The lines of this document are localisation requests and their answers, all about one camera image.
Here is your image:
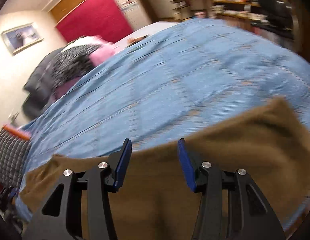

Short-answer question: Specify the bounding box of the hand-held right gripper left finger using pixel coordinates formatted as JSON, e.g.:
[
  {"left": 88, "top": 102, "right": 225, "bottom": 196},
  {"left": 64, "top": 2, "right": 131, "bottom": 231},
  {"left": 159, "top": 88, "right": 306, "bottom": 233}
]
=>
[{"left": 27, "top": 138, "right": 133, "bottom": 240}]

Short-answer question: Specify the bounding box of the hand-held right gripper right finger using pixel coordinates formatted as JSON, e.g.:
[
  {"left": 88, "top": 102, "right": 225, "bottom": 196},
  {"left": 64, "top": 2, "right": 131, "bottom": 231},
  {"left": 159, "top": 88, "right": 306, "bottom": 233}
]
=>
[{"left": 177, "top": 138, "right": 286, "bottom": 240}]

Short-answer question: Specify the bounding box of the brown fleece blanket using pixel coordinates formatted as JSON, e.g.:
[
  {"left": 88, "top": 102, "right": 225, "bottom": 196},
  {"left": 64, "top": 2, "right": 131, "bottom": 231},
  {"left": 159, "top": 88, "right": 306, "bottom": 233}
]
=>
[{"left": 19, "top": 97, "right": 310, "bottom": 240}]

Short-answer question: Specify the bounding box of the blue checked blanket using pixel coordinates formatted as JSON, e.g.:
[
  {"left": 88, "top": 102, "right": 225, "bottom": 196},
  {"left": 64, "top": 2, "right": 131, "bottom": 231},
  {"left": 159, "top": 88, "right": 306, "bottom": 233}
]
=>
[{"left": 15, "top": 19, "right": 310, "bottom": 230}]

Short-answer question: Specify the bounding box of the plaid cushion with orange trim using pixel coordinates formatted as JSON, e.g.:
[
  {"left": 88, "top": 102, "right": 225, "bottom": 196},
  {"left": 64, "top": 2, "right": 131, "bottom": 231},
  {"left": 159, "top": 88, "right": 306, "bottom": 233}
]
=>
[{"left": 0, "top": 125, "right": 32, "bottom": 188}]

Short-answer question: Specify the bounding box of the pink cloth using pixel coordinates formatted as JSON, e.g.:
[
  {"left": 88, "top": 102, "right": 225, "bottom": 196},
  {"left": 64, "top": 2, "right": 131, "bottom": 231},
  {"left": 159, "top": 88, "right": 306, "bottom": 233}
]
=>
[{"left": 54, "top": 35, "right": 115, "bottom": 98}]

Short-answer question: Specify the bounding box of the leopard print cloth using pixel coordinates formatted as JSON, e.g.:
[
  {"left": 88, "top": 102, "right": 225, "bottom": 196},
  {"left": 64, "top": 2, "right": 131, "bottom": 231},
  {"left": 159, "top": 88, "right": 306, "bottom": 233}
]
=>
[{"left": 50, "top": 44, "right": 102, "bottom": 95}]

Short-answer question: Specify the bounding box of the light grey bed sheet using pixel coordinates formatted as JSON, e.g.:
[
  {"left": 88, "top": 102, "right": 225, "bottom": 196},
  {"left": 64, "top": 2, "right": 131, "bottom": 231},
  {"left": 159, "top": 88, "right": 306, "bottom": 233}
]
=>
[{"left": 112, "top": 21, "right": 180, "bottom": 53}]

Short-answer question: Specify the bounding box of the red padded headboard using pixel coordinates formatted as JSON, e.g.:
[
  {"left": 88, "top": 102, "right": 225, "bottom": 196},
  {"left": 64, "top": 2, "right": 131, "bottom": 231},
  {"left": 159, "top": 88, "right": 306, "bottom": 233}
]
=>
[{"left": 56, "top": 0, "right": 135, "bottom": 43}]

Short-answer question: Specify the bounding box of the wooden rack shelf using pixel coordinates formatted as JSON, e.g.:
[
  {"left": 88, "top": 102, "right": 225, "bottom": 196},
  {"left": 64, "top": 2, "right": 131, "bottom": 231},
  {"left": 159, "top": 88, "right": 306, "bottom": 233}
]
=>
[{"left": 171, "top": 0, "right": 213, "bottom": 22}]

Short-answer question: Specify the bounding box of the black office chair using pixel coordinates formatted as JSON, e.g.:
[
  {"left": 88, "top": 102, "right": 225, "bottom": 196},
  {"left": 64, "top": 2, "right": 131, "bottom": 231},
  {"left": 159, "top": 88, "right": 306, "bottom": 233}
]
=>
[{"left": 252, "top": 0, "right": 295, "bottom": 40}]

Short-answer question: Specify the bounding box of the framed wall photo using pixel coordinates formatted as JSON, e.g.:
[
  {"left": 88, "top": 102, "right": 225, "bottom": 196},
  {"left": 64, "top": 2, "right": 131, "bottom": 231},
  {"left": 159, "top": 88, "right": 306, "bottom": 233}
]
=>
[{"left": 0, "top": 22, "right": 44, "bottom": 56}]

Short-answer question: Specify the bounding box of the wooden wall panel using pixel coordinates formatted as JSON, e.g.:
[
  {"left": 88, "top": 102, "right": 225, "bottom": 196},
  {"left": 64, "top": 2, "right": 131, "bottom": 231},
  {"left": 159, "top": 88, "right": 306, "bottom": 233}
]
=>
[{"left": 50, "top": 0, "right": 130, "bottom": 23}]

